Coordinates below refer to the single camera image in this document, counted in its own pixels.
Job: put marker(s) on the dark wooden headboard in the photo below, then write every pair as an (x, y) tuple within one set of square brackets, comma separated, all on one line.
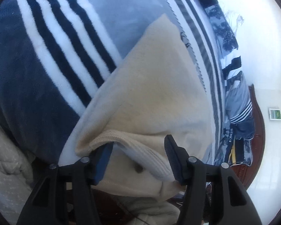
[(245, 173)]

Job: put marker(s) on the blue striped bed blanket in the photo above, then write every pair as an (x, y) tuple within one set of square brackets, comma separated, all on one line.
[(55, 54)]

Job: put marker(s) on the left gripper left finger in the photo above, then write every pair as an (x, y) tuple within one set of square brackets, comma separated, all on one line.
[(63, 185)]

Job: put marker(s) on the green wall thermostat panel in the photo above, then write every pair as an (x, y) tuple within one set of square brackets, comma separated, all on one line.
[(274, 114)]

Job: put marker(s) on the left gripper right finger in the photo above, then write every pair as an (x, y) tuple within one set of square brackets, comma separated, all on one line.
[(214, 194)]

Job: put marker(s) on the grey striped pillow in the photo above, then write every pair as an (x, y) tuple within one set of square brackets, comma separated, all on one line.
[(238, 103)]

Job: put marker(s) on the grey quilted trousers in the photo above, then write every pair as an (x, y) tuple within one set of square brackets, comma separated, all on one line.
[(15, 189)]

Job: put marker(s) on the beige knit sweater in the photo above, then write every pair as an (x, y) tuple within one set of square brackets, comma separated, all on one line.
[(154, 92)]

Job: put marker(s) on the rolled blue patterned quilt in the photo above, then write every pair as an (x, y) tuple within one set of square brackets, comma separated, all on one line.
[(235, 147)]

